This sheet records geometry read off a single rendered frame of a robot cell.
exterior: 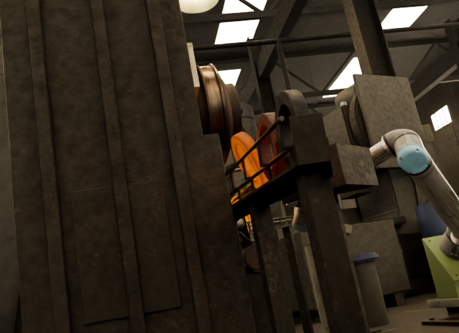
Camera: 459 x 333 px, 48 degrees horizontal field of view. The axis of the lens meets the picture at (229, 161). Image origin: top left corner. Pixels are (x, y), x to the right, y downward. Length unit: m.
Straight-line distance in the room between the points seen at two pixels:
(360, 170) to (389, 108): 4.28
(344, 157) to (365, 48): 5.28
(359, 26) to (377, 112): 1.59
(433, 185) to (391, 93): 3.87
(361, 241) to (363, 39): 3.14
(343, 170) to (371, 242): 3.09
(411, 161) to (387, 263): 2.63
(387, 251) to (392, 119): 1.74
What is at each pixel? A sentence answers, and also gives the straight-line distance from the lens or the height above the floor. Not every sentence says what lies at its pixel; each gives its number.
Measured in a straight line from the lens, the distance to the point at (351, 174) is 1.71.
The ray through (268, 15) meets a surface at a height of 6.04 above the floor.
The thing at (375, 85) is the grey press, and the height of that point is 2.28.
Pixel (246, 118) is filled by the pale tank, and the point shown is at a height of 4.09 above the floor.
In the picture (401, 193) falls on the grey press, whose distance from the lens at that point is 6.12.
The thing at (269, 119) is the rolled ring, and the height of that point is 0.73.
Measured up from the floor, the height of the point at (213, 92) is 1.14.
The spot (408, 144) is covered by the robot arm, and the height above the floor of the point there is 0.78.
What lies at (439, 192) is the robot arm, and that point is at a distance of 2.38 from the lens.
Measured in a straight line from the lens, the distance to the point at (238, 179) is 4.78.
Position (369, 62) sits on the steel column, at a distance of 6.86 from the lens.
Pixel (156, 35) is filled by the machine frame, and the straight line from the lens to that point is 1.94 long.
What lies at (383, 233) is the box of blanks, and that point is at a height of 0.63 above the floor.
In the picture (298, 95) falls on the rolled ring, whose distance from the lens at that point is 1.17.
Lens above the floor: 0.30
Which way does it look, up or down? 15 degrees up
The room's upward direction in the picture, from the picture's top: 11 degrees counter-clockwise
